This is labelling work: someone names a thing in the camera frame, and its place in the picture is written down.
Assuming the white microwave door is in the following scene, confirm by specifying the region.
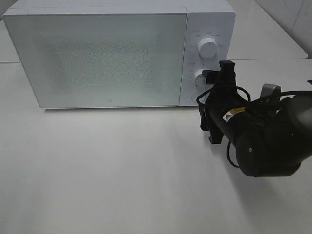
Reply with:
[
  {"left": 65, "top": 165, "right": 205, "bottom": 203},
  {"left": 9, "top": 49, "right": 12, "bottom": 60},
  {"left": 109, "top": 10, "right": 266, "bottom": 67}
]
[{"left": 4, "top": 14, "right": 186, "bottom": 109}]

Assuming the round white door button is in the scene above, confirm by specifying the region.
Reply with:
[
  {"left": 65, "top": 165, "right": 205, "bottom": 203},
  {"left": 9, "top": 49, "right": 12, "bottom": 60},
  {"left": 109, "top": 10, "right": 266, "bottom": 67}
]
[{"left": 191, "top": 92, "right": 202, "bottom": 103}]

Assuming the white microwave oven body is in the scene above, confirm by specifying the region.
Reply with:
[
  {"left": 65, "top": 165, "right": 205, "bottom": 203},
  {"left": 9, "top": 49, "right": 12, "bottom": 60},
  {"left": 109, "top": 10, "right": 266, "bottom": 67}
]
[{"left": 3, "top": 6, "right": 235, "bottom": 108}]

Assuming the white round knob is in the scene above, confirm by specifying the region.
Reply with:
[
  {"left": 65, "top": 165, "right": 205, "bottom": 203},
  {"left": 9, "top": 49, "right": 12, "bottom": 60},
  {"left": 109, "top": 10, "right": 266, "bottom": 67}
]
[
  {"left": 198, "top": 36, "right": 218, "bottom": 59},
  {"left": 193, "top": 69, "right": 206, "bottom": 87}
]

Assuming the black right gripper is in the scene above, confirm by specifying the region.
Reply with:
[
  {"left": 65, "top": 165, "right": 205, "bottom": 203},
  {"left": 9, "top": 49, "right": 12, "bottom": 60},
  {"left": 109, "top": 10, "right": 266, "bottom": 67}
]
[{"left": 199, "top": 60, "right": 238, "bottom": 144}]

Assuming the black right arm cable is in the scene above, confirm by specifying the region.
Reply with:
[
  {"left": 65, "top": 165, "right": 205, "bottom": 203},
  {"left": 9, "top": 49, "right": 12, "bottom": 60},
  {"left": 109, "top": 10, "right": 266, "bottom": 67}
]
[{"left": 196, "top": 80, "right": 312, "bottom": 169}]

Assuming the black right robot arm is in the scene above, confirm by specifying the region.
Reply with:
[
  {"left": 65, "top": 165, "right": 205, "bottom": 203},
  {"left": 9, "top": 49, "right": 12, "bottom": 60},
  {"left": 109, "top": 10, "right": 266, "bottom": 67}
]
[{"left": 196, "top": 60, "right": 312, "bottom": 177}]

